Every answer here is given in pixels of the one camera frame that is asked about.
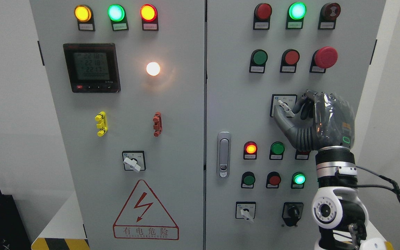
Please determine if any gray robotic hand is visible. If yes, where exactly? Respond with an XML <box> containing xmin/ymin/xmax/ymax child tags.
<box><xmin>273</xmin><ymin>90</ymin><xmax>355</xmax><ymax>151</ymax></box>

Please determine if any red emergency stop button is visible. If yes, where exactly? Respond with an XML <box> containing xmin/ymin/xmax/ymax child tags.
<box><xmin>309</xmin><ymin>46</ymin><xmax>338</xmax><ymax>73</ymax></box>

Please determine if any dark red buzzer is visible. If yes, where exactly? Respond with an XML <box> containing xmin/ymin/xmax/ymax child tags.
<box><xmin>318</xmin><ymin>2</ymin><xmax>341</xmax><ymax>30</ymax></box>

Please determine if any lit green push button lower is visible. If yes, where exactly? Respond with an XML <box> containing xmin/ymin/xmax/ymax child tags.
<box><xmin>291</xmin><ymin>172</ymin><xmax>306</xmax><ymax>189</ymax></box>

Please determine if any red terminal clip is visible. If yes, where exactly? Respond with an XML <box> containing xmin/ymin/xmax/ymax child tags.
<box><xmin>152</xmin><ymin>112</ymin><xmax>163</xmax><ymax>137</ymax></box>

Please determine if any right gray cabinet door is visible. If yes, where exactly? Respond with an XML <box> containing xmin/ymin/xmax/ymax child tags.
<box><xmin>205</xmin><ymin>0</ymin><xmax>386</xmax><ymax>250</ymax></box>

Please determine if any lit red indicator light middle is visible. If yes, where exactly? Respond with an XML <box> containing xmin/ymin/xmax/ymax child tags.
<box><xmin>243</xmin><ymin>141</ymin><xmax>258</xmax><ymax>160</ymax></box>

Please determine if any dark red indicator light middle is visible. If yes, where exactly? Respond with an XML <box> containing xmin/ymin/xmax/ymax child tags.
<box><xmin>295</xmin><ymin>149</ymin><xmax>311</xmax><ymax>160</ymax></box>

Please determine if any left gray cabinet door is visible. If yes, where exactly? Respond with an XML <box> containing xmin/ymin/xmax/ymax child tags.
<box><xmin>30</xmin><ymin>0</ymin><xmax>206</xmax><ymax>250</ymax></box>

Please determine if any gray cabinet door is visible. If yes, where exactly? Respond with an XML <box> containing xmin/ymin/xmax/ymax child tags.
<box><xmin>30</xmin><ymin>0</ymin><xmax>206</xmax><ymax>250</ymax></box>
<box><xmin>205</xmin><ymin>0</ymin><xmax>386</xmax><ymax>250</ymax></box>

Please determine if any digital power meter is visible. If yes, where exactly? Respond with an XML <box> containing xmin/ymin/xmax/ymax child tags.
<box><xmin>62</xmin><ymin>43</ymin><xmax>121</xmax><ymax>93</ymax></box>

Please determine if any red push button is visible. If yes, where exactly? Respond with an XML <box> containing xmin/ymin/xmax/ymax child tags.
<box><xmin>280</xmin><ymin>49</ymin><xmax>300</xmax><ymax>73</ymax></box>
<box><xmin>266</xmin><ymin>172</ymin><xmax>282</xmax><ymax>189</ymax></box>

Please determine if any red push button lower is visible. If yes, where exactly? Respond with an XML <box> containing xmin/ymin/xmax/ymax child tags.
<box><xmin>266</xmin><ymin>172</ymin><xmax>282</xmax><ymax>189</ymax></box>

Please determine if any yellow terminal clip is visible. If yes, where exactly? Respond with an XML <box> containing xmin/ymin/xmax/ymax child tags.
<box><xmin>94</xmin><ymin>111</ymin><xmax>108</xmax><ymax>137</ymax></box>

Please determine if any green indicator light top left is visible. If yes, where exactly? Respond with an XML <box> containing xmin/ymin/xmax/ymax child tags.
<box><xmin>107</xmin><ymin>4</ymin><xmax>129</xmax><ymax>31</ymax></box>

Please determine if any red-orange indicator light top left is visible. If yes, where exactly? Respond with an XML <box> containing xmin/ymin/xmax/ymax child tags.
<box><xmin>140</xmin><ymin>4</ymin><xmax>159</xmax><ymax>31</ymax></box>

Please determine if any red indicator light top right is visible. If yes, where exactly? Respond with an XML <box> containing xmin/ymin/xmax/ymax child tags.
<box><xmin>253</xmin><ymin>3</ymin><xmax>273</xmax><ymax>30</ymax></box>

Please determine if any black key selector switch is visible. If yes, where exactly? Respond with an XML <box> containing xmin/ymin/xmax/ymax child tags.
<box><xmin>282</xmin><ymin>202</ymin><xmax>304</xmax><ymax>227</ymax></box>

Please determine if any red push button upper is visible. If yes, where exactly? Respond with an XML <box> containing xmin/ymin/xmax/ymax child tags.
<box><xmin>280</xmin><ymin>49</ymin><xmax>300</xmax><ymax>73</ymax></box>

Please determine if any black box lower left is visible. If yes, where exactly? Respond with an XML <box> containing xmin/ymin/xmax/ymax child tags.
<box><xmin>0</xmin><ymin>190</ymin><xmax>31</xmax><ymax>250</ymax></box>

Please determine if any silver door latch handle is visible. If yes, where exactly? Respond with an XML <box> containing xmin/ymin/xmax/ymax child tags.
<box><xmin>217</xmin><ymin>131</ymin><xmax>231</xmax><ymax>178</ymax></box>

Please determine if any yellow indicator light top left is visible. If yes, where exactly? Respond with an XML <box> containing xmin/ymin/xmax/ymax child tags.
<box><xmin>74</xmin><ymin>5</ymin><xmax>95</xmax><ymax>32</ymax></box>

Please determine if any white glowing lamp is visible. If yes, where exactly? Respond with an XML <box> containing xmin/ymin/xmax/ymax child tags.
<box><xmin>146</xmin><ymin>61</ymin><xmax>161</xmax><ymax>76</ymax></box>

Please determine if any green indicator light top right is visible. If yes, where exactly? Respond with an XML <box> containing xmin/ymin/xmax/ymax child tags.
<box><xmin>285</xmin><ymin>2</ymin><xmax>307</xmax><ymax>30</ymax></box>

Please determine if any green push button upper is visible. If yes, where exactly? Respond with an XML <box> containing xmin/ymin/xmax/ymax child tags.
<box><xmin>249</xmin><ymin>49</ymin><xmax>268</xmax><ymax>73</ymax></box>

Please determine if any gray rotary switch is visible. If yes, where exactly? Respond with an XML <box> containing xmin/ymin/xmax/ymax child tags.
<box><xmin>270</xmin><ymin>94</ymin><xmax>297</xmax><ymax>118</ymax></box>
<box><xmin>235</xmin><ymin>201</ymin><xmax>257</xmax><ymax>223</ymax></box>

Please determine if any red electric danger warning sign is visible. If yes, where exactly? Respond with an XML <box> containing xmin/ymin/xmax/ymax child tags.
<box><xmin>112</xmin><ymin>180</ymin><xmax>179</xmax><ymax>240</ymax></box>

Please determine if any gray rotary switch left door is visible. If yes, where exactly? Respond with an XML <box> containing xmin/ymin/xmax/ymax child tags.
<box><xmin>122</xmin><ymin>150</ymin><xmax>146</xmax><ymax>173</ymax></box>

